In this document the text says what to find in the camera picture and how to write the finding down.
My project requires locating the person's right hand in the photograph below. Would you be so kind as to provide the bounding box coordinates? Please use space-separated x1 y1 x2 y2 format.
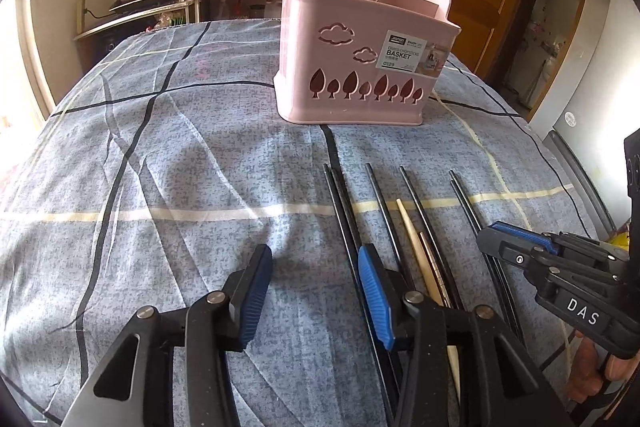
565 332 639 403

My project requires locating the white refrigerator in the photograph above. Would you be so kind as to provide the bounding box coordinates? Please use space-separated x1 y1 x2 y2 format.
544 0 639 239

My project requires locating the induction cooker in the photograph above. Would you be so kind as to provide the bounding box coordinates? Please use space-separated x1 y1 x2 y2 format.
108 0 175 14

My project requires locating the metal kitchen shelf table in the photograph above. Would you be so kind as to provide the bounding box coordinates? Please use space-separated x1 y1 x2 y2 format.
179 0 282 22

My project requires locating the beige chopstick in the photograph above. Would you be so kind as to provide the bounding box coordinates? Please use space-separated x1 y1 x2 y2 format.
395 197 462 403

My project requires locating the metal dark chopstick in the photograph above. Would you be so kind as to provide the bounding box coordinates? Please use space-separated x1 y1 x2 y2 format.
399 166 464 310

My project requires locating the blue plaid tablecloth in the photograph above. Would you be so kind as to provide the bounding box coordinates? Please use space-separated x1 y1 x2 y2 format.
1 20 594 426

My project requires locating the pink utensil basket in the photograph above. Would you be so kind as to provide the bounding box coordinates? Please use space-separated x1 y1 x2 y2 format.
273 0 461 126

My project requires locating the low metal side shelf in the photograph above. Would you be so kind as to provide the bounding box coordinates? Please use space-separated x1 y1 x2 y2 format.
74 1 200 74

